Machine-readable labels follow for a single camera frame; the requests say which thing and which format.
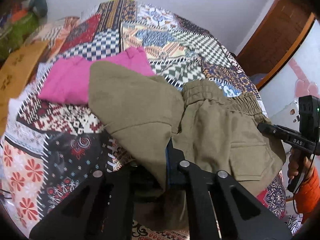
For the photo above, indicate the green bag with clutter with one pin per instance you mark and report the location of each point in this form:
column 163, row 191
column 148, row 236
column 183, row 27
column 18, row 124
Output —
column 18, row 27

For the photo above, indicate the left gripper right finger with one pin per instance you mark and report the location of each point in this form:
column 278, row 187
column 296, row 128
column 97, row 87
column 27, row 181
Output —
column 218, row 206

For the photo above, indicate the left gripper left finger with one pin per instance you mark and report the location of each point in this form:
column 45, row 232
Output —
column 100, row 208

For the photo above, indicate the wooden bed headboard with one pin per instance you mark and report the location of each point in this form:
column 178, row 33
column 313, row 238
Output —
column 17, row 71

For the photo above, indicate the white cabinet with stickers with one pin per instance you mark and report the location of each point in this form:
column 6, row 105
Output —
column 299, row 77

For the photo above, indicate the orange right sleeve forearm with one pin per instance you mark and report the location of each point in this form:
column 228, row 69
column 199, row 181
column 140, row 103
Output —
column 307, row 196

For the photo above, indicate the olive green pants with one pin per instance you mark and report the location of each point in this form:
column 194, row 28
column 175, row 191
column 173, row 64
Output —
column 145, row 113

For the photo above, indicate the folded pink pants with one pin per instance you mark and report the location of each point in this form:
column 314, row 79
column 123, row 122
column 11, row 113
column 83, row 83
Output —
column 68, row 79

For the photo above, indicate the grey plush item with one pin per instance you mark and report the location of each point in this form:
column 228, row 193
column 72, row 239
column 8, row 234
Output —
column 39, row 7

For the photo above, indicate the right hand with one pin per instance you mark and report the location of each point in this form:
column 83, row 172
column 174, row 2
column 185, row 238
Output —
column 294, row 165

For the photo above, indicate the brown wooden door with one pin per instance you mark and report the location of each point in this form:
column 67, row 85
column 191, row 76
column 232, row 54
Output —
column 275, row 40

